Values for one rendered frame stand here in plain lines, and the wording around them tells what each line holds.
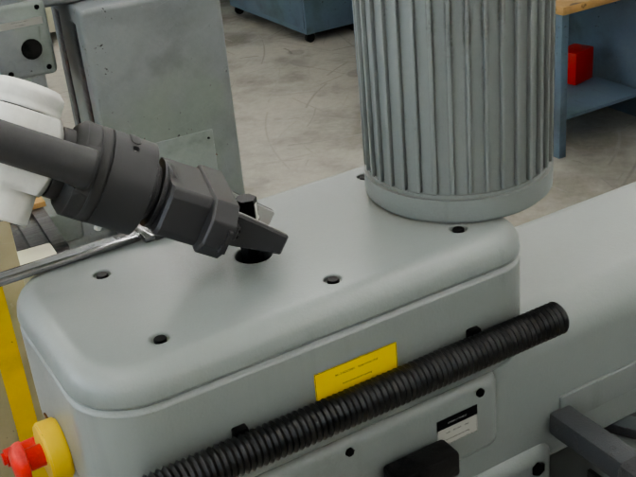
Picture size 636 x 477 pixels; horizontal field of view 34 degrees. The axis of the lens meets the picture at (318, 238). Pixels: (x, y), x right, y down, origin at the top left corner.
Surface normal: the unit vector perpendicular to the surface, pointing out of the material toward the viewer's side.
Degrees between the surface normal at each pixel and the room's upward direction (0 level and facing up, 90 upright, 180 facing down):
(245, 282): 0
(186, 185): 30
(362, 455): 90
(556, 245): 0
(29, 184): 71
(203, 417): 90
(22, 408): 90
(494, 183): 90
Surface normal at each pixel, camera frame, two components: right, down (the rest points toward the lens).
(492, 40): 0.29, 0.41
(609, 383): 0.51, 0.35
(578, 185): -0.09, -0.89
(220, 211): 0.48, -0.32
